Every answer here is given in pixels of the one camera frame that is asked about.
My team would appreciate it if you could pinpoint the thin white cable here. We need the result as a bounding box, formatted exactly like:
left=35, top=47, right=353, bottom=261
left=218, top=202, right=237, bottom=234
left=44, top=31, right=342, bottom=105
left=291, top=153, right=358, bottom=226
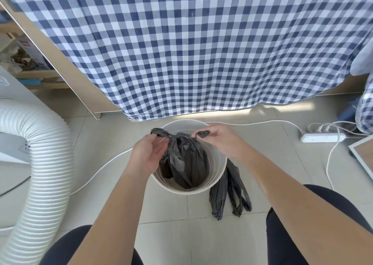
left=325, top=141, right=342, bottom=190

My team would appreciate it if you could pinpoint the light blue pillow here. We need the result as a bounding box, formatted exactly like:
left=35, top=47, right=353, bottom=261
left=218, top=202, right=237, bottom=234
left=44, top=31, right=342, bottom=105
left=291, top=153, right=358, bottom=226
left=350, top=36, right=373, bottom=77

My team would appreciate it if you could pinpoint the person's right hand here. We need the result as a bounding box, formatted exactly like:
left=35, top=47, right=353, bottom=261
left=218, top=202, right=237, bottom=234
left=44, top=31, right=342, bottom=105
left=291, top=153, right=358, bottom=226
left=191, top=124, right=249, bottom=160

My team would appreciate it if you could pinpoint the person's leg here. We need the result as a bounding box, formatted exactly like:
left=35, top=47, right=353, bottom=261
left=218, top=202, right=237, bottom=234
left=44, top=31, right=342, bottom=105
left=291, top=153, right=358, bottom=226
left=39, top=225, right=144, bottom=265
left=265, top=184, right=373, bottom=265

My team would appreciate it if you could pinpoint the wooden bed frame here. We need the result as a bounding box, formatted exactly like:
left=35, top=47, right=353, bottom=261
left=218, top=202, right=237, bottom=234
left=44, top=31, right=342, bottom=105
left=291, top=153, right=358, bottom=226
left=0, top=0, right=120, bottom=120

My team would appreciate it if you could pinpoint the white power strip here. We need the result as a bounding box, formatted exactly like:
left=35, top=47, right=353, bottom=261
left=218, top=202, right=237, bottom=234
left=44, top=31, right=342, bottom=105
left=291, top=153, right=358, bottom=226
left=300, top=132, right=347, bottom=144

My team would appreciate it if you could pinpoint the white framed wooden board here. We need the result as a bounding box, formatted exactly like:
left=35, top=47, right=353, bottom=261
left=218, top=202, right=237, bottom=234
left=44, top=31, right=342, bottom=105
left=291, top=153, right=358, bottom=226
left=348, top=134, right=373, bottom=182

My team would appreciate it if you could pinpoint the blue white checked bedsheet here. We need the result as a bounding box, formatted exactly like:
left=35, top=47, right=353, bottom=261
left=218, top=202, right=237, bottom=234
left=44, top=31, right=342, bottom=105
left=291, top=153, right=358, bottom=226
left=0, top=0, right=373, bottom=122

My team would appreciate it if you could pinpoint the black cable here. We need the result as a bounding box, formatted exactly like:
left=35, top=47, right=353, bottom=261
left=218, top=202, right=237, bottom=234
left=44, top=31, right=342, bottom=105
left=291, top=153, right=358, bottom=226
left=0, top=176, right=32, bottom=198

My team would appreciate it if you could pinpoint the white corrugated hose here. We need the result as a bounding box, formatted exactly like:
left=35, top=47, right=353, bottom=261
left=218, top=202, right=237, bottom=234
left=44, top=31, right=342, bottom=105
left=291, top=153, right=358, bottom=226
left=0, top=98, right=75, bottom=265

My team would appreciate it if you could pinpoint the long white power cable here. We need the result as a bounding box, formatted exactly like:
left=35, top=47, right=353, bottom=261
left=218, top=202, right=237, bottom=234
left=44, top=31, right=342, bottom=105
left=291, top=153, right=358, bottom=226
left=69, top=120, right=305, bottom=195

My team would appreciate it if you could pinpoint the person's right leg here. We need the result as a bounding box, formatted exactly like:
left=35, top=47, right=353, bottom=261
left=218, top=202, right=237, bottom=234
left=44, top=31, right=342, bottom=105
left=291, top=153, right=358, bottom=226
left=265, top=184, right=373, bottom=265

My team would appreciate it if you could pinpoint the person's left leg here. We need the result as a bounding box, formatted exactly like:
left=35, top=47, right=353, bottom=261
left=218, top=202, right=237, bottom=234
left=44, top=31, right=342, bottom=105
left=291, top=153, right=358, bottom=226
left=39, top=225, right=144, bottom=265

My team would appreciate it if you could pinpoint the bundle of white plug cables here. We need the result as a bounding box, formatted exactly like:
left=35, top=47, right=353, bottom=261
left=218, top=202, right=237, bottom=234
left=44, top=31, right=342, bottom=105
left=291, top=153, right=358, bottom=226
left=307, top=121, right=370, bottom=137

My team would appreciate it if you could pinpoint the blue white checked duvet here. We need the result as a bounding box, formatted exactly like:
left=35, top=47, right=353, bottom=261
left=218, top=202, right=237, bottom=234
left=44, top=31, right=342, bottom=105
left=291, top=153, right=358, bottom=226
left=355, top=73, right=373, bottom=134

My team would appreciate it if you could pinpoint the person's left hand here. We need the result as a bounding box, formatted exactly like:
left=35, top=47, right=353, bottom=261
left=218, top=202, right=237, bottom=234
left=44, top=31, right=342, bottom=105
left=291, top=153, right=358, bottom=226
left=129, top=134, right=169, bottom=177

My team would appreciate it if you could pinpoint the wooden shelf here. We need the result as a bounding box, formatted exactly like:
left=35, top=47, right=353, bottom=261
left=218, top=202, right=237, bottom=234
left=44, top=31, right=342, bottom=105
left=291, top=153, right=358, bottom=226
left=0, top=6, right=70, bottom=91

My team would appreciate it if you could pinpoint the flat black garbage bag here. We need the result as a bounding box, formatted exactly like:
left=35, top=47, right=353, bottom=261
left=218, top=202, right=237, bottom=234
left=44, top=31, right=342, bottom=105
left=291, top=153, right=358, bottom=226
left=209, top=158, right=253, bottom=221

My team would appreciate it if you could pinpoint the black garbage bag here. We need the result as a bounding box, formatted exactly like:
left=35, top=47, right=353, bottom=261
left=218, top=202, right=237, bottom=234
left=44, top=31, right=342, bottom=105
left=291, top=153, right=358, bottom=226
left=150, top=128, right=211, bottom=190
left=209, top=158, right=253, bottom=221

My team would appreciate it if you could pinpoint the white round trash bin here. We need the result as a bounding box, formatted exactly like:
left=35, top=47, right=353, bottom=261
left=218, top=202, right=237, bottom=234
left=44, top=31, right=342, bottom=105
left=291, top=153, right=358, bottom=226
left=150, top=119, right=228, bottom=195

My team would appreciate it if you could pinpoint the person's left forearm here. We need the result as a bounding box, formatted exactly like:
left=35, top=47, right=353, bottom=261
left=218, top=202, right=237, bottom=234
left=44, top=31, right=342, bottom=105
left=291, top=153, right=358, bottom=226
left=68, top=162, right=153, bottom=265

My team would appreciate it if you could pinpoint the person's right forearm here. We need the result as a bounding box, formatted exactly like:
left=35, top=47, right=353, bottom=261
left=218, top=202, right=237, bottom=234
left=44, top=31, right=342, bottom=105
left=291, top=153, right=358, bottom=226
left=231, top=146, right=373, bottom=265

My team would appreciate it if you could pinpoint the dark blue object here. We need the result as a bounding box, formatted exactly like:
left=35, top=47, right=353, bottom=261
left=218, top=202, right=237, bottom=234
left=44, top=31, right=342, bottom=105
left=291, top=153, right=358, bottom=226
left=337, top=96, right=362, bottom=126

